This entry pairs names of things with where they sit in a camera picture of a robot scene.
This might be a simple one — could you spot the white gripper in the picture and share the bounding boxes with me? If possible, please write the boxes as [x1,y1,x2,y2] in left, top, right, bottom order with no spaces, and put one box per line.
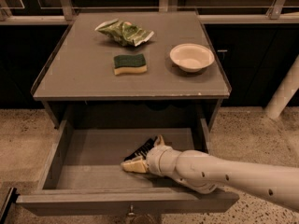
[121,134,181,176]

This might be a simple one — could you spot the black rxbar chocolate bar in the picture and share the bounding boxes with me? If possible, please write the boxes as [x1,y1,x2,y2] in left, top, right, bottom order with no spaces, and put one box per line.
[124,138,156,161]

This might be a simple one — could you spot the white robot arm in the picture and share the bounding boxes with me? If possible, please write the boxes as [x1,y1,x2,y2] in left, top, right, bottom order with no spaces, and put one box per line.
[121,135,299,211]

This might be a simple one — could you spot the metal drawer knob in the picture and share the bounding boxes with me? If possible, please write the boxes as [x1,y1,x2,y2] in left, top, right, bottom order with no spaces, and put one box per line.
[127,204,136,217]

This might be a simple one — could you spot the grey open top drawer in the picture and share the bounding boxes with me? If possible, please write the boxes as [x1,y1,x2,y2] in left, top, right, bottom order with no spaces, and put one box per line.
[17,120,238,216]

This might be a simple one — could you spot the grey drawer cabinet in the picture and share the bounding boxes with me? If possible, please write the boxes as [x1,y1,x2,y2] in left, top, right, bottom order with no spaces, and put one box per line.
[32,11,231,125]

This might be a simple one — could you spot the green and yellow sponge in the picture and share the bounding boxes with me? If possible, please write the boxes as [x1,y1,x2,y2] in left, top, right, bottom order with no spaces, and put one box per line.
[114,54,147,76]

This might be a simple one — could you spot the white bowl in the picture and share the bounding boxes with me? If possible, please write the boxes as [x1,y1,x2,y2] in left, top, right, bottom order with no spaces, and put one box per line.
[170,43,215,73]

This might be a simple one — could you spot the green crumpled chip bag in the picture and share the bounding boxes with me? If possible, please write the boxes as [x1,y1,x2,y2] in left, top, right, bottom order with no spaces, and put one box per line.
[95,19,154,47]

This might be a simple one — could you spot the metal window frame rail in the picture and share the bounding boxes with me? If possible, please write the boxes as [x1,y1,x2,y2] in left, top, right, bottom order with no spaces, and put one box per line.
[0,0,299,25]

